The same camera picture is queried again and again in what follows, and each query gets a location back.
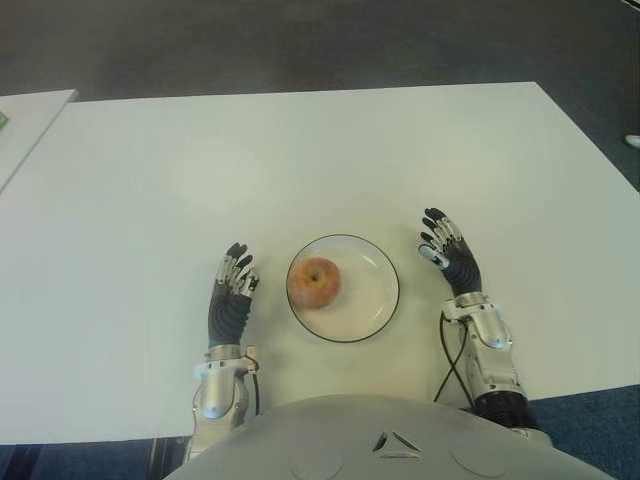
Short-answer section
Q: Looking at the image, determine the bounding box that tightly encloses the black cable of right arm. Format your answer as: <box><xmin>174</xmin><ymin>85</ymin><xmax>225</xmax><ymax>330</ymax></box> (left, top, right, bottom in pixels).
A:
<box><xmin>432</xmin><ymin>308</ymin><xmax>477</xmax><ymax>410</ymax></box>

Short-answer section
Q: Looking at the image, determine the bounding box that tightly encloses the left robot hand black silver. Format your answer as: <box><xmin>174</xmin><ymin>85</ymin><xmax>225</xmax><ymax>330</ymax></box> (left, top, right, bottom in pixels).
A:
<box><xmin>206</xmin><ymin>242</ymin><xmax>260</xmax><ymax>350</ymax></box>

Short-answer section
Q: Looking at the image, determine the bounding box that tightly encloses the right robot hand black silver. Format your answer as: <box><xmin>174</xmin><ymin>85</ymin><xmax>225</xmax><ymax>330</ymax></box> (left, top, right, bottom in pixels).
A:
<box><xmin>416</xmin><ymin>206</ymin><xmax>484</xmax><ymax>300</ymax></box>

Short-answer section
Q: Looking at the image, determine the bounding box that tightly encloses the clear glass plate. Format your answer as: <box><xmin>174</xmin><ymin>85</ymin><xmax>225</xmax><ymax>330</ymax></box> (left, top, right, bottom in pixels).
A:
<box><xmin>285</xmin><ymin>233</ymin><xmax>402</xmax><ymax>345</ymax></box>

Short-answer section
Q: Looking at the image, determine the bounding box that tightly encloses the grey robot torso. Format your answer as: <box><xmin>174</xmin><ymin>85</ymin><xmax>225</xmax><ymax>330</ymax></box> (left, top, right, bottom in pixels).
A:
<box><xmin>159</xmin><ymin>393</ymin><xmax>557</xmax><ymax>480</ymax></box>

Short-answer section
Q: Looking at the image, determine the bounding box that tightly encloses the red yellow apple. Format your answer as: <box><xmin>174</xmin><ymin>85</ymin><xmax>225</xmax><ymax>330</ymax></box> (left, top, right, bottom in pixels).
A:
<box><xmin>286</xmin><ymin>256</ymin><xmax>343</xmax><ymax>310</ymax></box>

